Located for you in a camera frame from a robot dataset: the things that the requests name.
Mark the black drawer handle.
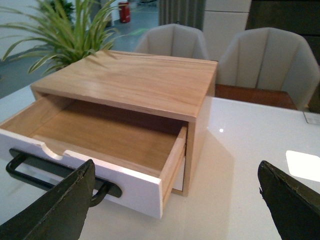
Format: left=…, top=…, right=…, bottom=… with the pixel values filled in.
left=5, top=148, right=123, bottom=207

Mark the red fire extinguisher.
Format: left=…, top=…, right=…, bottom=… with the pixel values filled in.
left=118, top=1, right=131, bottom=24

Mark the grey chair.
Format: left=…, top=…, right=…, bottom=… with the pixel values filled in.
left=134, top=23, right=210, bottom=60
left=216, top=27, right=320, bottom=110

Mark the left grey chair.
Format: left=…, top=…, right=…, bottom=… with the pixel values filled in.
left=134, top=23, right=210, bottom=60

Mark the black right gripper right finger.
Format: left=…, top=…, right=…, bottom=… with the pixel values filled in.
left=257, top=160, right=320, bottom=240

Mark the white top drawer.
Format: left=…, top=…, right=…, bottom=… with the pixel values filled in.
left=0, top=95, right=187, bottom=219

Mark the right grey chair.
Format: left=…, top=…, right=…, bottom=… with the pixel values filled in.
left=216, top=27, right=320, bottom=110

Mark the white pillar cabinet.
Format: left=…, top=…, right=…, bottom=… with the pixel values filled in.
left=203, top=0, right=252, bottom=61

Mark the green spider plant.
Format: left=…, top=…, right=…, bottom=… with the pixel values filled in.
left=0, top=0, right=128, bottom=74

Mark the dark counter cabinet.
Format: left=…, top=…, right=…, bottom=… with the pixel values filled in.
left=245, top=0, right=320, bottom=37

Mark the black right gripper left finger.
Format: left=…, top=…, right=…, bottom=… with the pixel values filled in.
left=0, top=160, right=95, bottom=240

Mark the wooden drawer cabinet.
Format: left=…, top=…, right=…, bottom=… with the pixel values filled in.
left=31, top=51, right=218, bottom=196

